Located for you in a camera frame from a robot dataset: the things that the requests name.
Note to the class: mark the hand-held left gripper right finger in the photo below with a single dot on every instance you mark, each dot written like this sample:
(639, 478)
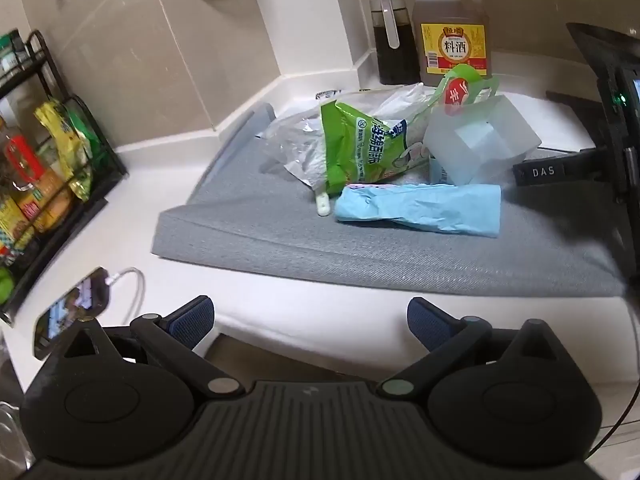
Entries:
(427, 322)

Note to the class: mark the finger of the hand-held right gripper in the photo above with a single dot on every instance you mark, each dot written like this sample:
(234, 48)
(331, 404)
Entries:
(575, 102)

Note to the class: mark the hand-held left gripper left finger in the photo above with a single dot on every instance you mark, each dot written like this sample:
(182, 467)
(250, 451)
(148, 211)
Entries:
(192, 322)

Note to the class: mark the translucent white plastic box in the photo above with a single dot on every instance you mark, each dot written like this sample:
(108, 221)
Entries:
(475, 145)

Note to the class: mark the light blue wrapper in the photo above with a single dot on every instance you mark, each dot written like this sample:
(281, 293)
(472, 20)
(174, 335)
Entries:
(425, 207)

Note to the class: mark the green bag with red label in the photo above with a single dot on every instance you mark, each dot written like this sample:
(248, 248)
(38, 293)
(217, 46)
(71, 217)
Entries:
(457, 92)

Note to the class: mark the green snack bag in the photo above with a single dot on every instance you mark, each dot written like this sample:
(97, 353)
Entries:
(350, 150)

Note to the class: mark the clear plastic bag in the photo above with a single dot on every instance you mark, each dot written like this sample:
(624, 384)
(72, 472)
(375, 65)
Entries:
(300, 145)

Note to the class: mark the grey fabric mat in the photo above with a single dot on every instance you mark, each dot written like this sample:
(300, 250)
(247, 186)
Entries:
(250, 220)

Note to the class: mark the black smartphone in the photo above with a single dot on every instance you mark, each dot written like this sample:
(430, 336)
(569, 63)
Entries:
(65, 310)

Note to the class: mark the amber cooking wine jug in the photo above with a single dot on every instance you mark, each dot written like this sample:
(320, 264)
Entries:
(450, 15)

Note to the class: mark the dark soy sauce dispenser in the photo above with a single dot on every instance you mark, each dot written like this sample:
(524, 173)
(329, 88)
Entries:
(395, 55)

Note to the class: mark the lime green bottle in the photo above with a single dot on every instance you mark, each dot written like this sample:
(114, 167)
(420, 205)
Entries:
(4, 285)

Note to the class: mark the soy sauce bottle yellow label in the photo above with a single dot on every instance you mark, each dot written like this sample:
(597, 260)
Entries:
(12, 225)

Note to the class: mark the yellow seasoning packet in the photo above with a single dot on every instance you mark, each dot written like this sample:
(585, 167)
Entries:
(60, 135)

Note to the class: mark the black white printed wrapper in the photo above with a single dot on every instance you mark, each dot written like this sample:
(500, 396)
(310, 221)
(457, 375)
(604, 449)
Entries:
(330, 95)

